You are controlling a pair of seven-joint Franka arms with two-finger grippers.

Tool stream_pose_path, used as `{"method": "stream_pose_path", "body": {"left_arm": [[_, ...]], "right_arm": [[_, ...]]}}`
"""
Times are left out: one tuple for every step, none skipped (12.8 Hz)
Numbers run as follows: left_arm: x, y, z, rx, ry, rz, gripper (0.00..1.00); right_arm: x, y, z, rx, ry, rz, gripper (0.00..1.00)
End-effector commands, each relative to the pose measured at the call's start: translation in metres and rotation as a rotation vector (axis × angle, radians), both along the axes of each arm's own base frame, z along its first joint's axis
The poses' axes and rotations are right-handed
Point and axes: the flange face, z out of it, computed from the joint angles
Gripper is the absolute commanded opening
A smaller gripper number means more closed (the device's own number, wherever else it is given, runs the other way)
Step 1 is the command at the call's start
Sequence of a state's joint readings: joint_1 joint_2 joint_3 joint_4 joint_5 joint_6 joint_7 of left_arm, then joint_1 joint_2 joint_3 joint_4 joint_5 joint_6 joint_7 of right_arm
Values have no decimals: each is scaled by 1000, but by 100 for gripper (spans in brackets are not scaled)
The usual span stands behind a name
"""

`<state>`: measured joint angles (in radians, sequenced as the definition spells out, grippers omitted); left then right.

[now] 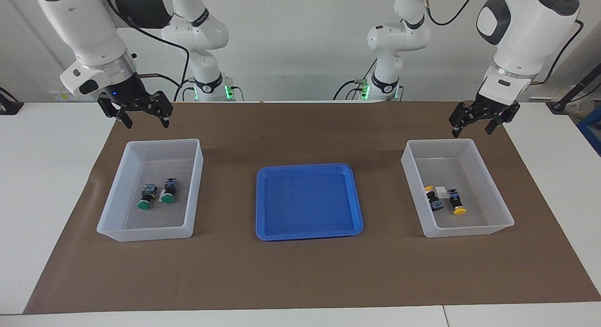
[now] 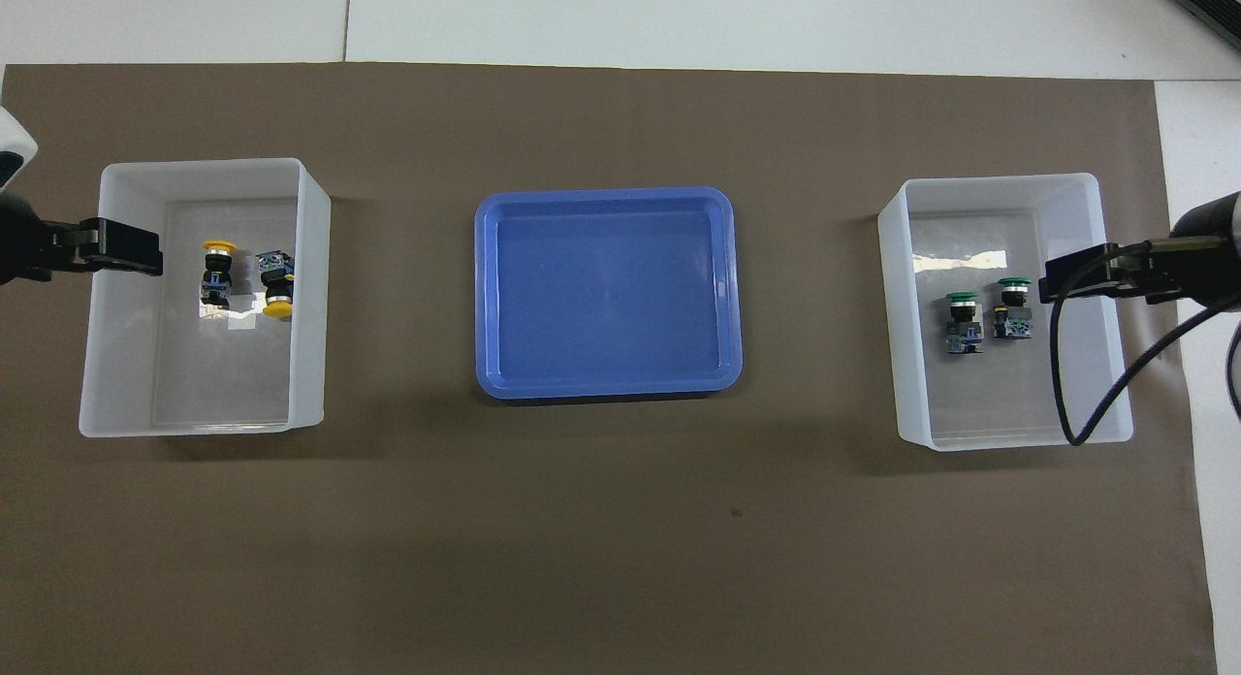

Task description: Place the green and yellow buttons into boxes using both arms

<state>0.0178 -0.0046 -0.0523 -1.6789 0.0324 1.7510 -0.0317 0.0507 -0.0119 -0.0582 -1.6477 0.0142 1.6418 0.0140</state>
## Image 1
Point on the blue metal frame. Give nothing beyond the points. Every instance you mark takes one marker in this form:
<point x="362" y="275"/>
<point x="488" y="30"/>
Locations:
<point x="592" y="129"/>

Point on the brown table mat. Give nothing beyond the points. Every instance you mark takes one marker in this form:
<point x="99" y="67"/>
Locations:
<point x="300" y="270"/>

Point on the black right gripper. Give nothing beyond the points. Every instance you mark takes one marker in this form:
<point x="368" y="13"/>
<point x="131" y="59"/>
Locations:
<point x="129" y="94"/>

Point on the translucent white plastic box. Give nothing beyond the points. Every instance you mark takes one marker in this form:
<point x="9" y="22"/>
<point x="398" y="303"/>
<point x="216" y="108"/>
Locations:
<point x="488" y="214"/>
<point x="122" y="214"/>

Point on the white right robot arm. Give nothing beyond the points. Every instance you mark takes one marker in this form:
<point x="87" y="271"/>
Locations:
<point x="80" y="21"/>

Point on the blue plastic tray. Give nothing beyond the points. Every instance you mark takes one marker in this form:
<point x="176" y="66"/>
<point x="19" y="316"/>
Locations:
<point x="307" y="205"/>

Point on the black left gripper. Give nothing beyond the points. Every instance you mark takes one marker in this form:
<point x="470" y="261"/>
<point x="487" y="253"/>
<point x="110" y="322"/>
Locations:
<point x="493" y="108"/>

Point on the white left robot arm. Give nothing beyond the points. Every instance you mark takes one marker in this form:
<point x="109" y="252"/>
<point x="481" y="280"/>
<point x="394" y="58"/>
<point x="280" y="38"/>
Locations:
<point x="526" y="35"/>

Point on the crumpled clear plastic bag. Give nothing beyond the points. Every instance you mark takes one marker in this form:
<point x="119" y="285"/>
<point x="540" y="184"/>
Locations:
<point x="582" y="108"/>

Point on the green push button switch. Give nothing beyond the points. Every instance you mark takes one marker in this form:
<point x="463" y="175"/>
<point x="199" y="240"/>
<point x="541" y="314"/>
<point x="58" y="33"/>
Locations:
<point x="148" y="193"/>
<point x="170" y="188"/>

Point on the yellow push button switch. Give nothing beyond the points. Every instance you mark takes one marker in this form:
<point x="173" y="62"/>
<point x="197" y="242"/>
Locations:
<point x="456" y="200"/>
<point x="435" y="202"/>

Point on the black clamp base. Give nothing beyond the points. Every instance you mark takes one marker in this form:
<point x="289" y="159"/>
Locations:
<point x="9" y="106"/>

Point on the white wall power strip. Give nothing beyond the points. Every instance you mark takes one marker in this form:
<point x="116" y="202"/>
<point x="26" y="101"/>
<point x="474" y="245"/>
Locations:
<point x="54" y="94"/>

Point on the black stand pole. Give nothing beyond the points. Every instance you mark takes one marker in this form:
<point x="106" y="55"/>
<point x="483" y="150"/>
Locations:
<point x="570" y="94"/>

